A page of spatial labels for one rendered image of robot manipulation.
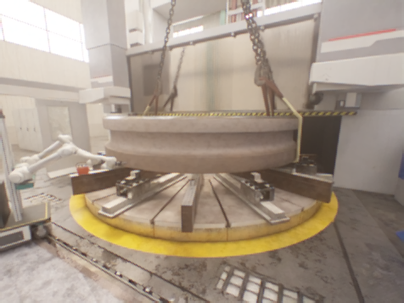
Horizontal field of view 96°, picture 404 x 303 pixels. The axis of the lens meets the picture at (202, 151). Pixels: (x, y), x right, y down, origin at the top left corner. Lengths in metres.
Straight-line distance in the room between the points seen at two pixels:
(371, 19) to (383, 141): 2.68
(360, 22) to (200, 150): 3.23
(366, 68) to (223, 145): 2.31
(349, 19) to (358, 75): 1.04
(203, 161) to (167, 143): 0.69
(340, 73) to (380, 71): 0.46
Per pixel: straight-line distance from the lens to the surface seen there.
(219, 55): 6.16
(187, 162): 2.93
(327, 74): 3.63
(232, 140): 3.09
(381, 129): 5.76
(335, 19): 4.29
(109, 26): 6.98
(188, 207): 2.34
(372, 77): 3.70
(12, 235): 3.64
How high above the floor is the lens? 1.75
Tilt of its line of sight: 11 degrees down
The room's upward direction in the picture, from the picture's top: straight up
